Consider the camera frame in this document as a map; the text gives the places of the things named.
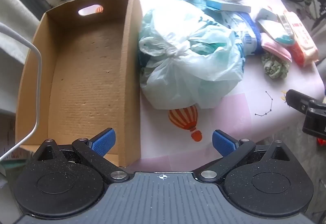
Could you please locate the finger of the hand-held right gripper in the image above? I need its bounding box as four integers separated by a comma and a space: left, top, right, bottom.
286, 89, 317, 114

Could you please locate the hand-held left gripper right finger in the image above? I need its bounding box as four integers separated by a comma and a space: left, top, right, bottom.
195, 130, 291, 184

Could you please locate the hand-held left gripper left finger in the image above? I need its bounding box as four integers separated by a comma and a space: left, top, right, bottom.
38, 128, 129, 184

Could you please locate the green floral scrunchie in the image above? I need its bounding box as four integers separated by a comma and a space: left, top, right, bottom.
261, 51, 290, 81

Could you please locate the pink ribbed packet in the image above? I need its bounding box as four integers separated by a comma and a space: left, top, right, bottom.
260, 34, 292, 63

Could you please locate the brown cardboard box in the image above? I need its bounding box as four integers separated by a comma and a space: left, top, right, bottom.
15, 0, 142, 167

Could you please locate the white and teal packet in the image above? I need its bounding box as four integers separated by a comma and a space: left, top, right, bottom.
255, 8, 296, 45

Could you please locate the pale green plastic bag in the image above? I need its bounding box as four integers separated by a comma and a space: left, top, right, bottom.
138, 0, 246, 110

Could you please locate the peach and red tissue packet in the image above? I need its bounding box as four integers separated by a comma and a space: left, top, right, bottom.
279, 10, 319, 65

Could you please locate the blue and white plastic package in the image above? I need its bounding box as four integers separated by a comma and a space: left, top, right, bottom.
221, 11, 263, 56

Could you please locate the blue and white flat box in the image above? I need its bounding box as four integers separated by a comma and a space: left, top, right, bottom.
206, 0, 251, 13

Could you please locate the grey white curtain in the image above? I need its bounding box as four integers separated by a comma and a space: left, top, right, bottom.
0, 0, 47, 113

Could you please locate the white cable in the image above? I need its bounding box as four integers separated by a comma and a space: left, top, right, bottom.
0, 22, 43, 161

